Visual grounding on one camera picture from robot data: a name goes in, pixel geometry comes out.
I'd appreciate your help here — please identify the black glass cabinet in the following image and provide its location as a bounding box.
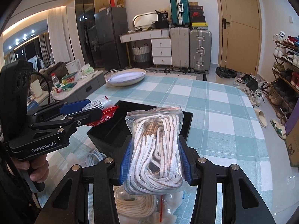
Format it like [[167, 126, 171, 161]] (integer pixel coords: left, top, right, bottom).
[[75, 0, 109, 68]]

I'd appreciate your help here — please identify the oval mirror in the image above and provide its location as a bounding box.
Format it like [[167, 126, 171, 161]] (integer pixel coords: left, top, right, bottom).
[[133, 12, 158, 30]]

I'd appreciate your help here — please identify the oval white bowl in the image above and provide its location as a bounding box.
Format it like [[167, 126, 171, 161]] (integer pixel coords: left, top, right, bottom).
[[107, 68, 147, 87]]

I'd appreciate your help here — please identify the green white slipper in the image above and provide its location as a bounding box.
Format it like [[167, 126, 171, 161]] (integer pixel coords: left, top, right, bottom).
[[270, 119, 287, 140]]

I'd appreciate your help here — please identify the white drawer desk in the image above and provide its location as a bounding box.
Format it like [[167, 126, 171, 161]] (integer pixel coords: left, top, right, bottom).
[[120, 29, 172, 66]]

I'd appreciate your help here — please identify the silver suitcase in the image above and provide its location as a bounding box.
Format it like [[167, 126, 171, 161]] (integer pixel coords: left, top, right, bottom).
[[189, 29, 212, 74]]

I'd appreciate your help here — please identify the beige slipper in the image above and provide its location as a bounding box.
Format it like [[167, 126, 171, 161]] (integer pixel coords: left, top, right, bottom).
[[254, 108, 268, 127]]

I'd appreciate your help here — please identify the black camera cable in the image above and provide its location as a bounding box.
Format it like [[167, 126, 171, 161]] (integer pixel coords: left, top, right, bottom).
[[30, 71, 52, 104]]

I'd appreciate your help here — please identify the purple bag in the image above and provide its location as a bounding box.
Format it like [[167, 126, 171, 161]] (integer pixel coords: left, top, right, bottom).
[[285, 100, 299, 135]]

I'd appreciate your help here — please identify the checkered teal tablecloth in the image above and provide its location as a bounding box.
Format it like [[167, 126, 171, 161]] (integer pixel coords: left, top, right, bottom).
[[38, 75, 273, 223]]

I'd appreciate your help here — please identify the striped laundry basket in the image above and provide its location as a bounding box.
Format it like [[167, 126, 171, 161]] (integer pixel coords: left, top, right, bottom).
[[133, 43, 152, 69]]

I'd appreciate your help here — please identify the person left hand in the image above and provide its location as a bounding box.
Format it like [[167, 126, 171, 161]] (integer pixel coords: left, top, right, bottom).
[[11, 154, 49, 183]]

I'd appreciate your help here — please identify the bagged cream rope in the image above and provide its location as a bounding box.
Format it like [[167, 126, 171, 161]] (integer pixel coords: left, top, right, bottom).
[[114, 186, 164, 222]]

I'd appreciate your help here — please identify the white electric kettle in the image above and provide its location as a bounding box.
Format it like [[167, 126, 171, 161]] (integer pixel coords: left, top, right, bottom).
[[65, 59, 81, 74]]

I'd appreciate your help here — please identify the bagged white brown rope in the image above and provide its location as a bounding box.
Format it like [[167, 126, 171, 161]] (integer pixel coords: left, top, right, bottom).
[[123, 106, 188, 196]]

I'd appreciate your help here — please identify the wooden shoe rack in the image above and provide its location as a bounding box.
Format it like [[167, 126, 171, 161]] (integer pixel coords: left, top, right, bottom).
[[266, 31, 298, 124]]

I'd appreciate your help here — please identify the cardboard box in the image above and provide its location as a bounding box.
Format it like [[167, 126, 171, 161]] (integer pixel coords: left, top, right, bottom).
[[285, 121, 299, 167]]

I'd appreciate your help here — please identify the grey low cabinet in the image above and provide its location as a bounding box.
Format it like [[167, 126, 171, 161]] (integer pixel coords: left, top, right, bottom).
[[52, 70, 105, 103]]

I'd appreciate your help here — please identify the teal suitcase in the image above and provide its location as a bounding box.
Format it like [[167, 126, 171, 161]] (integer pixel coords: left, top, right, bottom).
[[170, 0, 190, 27]]

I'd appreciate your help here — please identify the red white snack packet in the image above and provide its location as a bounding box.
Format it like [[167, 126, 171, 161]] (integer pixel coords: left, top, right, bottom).
[[82, 97, 119, 126]]

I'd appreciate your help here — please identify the stack of shoe boxes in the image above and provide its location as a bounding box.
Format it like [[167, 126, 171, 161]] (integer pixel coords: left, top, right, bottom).
[[189, 1, 208, 30]]

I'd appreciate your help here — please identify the black storage box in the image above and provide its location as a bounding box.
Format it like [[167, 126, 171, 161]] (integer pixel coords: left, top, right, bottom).
[[87, 101, 193, 160]]

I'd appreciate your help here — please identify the wooden door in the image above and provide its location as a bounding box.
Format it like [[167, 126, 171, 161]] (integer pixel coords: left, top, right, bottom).
[[217, 0, 262, 75]]

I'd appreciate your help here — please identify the black handbag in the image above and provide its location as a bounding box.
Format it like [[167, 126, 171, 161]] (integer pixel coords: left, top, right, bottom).
[[155, 10, 169, 29]]

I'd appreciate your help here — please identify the beige suitcase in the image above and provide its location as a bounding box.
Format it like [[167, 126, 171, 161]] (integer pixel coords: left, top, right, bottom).
[[170, 27, 189, 68]]

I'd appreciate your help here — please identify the white charging cable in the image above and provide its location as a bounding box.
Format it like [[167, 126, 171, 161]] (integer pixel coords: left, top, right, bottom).
[[85, 148, 107, 167]]

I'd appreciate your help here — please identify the dark grey refrigerator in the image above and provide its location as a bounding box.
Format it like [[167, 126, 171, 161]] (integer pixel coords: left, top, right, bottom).
[[94, 7, 129, 70]]

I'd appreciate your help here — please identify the plastic water bottle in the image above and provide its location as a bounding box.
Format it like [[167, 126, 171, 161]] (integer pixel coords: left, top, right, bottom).
[[51, 73, 62, 93]]

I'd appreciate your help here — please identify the tissue pack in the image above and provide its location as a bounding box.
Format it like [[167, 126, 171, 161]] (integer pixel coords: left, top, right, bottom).
[[81, 63, 94, 76]]

